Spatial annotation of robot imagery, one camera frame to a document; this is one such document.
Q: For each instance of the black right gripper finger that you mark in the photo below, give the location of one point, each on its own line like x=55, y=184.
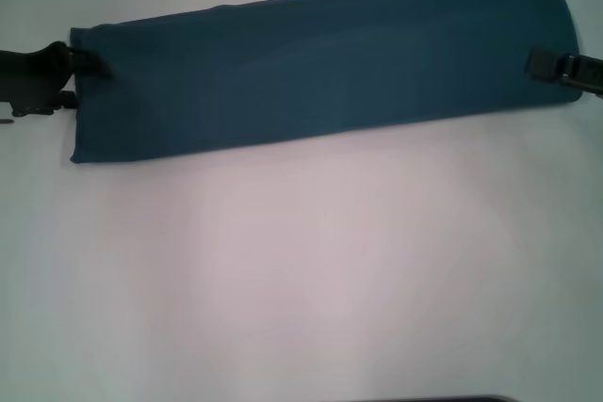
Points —
x=546, y=62

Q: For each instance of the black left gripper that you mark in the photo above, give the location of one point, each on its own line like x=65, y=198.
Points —
x=33, y=77

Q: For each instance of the blue t-shirt with pink print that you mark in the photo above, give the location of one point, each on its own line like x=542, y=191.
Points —
x=330, y=68

